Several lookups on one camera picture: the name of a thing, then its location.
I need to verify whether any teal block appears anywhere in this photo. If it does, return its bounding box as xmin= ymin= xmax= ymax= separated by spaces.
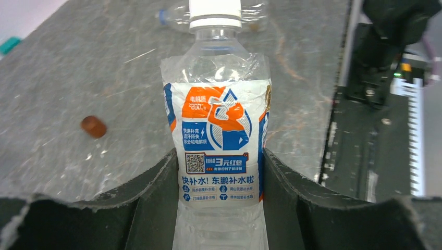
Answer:
xmin=0 ymin=36 xmax=22 ymax=56

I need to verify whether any red label clear bottle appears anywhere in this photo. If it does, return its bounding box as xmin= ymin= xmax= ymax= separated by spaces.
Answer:
xmin=161 ymin=14 xmax=272 ymax=249

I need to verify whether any Pepsi label clear bottle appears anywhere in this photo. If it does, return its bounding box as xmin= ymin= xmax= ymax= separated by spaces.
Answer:
xmin=156 ymin=0 xmax=269 ymax=33

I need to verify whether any brown cylinder block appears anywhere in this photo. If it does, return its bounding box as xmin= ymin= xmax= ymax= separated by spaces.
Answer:
xmin=80 ymin=116 xmax=107 ymax=139

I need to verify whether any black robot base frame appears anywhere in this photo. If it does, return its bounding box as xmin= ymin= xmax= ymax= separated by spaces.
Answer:
xmin=317 ymin=20 xmax=425 ymax=204

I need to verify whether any white slotted cable duct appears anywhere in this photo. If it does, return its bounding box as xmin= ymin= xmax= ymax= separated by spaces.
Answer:
xmin=391 ymin=78 xmax=426 ymax=196

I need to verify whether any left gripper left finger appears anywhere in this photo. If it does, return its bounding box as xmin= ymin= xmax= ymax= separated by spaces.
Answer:
xmin=1 ymin=150 xmax=178 ymax=249

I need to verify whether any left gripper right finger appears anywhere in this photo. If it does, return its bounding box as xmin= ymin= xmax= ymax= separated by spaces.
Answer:
xmin=263 ymin=149 xmax=441 ymax=249

